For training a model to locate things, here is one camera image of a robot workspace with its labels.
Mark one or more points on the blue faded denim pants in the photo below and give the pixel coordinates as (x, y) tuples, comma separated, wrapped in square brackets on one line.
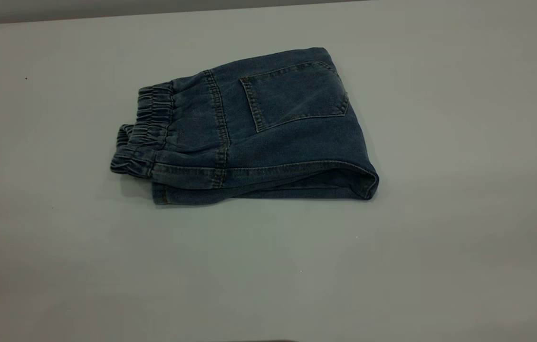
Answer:
[(273, 142)]

